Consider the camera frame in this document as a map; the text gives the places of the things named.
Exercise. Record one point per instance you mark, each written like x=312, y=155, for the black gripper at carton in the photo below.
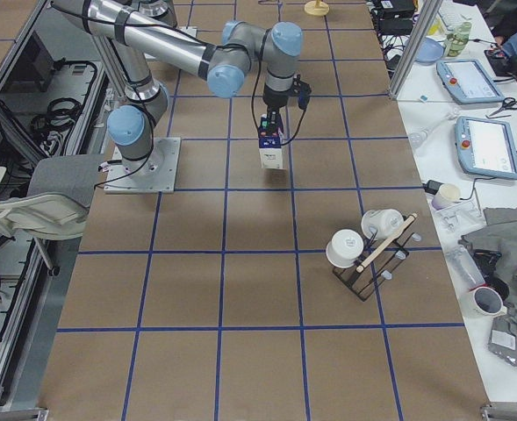
x=274, y=99

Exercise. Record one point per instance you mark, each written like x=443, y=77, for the blue white milk carton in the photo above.
x=270, y=148

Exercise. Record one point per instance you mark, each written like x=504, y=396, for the silver robot arm holding carton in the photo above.
x=135, y=33

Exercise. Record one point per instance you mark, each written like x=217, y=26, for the white cup on rack front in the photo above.
x=344, y=248

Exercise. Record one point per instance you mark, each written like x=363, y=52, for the white cup on rack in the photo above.
x=344, y=248
x=380, y=224

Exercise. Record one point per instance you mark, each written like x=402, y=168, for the white cup on rack rear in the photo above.
x=380, y=224

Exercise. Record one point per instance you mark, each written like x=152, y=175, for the small white purple cup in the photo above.
x=447, y=195

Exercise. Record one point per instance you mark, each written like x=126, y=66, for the blue bowl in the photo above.
x=430, y=52

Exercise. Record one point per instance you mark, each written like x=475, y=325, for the teach pendant far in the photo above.
x=468, y=82

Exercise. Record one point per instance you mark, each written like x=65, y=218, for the teach pendant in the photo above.
x=486, y=147
x=468, y=82

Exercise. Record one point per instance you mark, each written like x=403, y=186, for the green glass jar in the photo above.
x=457, y=40

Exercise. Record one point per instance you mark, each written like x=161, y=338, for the teach pendant near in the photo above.
x=486, y=147

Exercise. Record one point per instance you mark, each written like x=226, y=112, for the grey white office chair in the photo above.
x=57, y=203

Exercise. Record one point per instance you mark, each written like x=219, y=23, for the black scissors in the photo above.
x=508, y=104

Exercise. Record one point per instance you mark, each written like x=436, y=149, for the grey cloth pile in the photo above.
x=500, y=235

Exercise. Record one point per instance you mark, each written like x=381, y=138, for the white mug red rim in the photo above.
x=488, y=302

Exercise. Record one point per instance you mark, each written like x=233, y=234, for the metal base plate near carton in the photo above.
x=158, y=174

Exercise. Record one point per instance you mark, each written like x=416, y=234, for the wooden rack handle bar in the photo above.
x=360, y=267

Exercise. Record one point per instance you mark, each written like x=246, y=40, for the black wire cup rack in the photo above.
x=365, y=284

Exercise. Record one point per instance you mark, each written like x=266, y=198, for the aluminium frame post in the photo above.
x=426, y=17

